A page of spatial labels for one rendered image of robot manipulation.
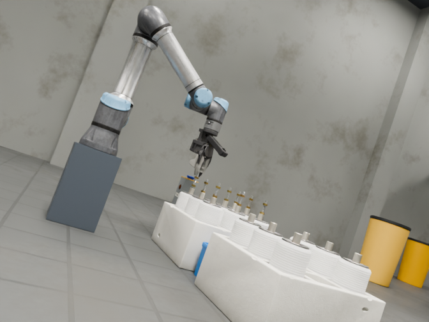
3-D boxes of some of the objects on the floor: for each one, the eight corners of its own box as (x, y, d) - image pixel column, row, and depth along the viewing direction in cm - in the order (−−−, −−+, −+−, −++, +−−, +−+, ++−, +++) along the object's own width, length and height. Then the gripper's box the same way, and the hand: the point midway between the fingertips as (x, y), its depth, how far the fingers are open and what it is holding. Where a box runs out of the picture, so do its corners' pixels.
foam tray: (179, 268, 138) (196, 221, 139) (150, 238, 174) (164, 201, 175) (263, 289, 155) (278, 246, 156) (221, 258, 190) (234, 223, 191)
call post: (163, 239, 182) (186, 178, 184) (159, 235, 189) (180, 176, 191) (176, 243, 185) (198, 183, 187) (172, 239, 192) (193, 181, 194)
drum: (371, 282, 332) (392, 220, 336) (343, 269, 366) (362, 212, 370) (401, 292, 345) (420, 231, 349) (371, 278, 379) (389, 223, 383)
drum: (406, 281, 528) (419, 241, 532) (430, 291, 495) (444, 249, 498) (388, 275, 515) (401, 234, 518) (410, 285, 481) (424, 241, 485)
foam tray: (255, 347, 90) (281, 274, 91) (193, 283, 125) (212, 231, 126) (366, 364, 106) (386, 302, 108) (283, 304, 141) (299, 257, 143)
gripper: (207, 132, 181) (191, 174, 180) (195, 124, 172) (179, 169, 170) (222, 136, 177) (206, 179, 176) (211, 129, 167) (195, 175, 166)
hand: (199, 173), depth 172 cm, fingers open, 3 cm apart
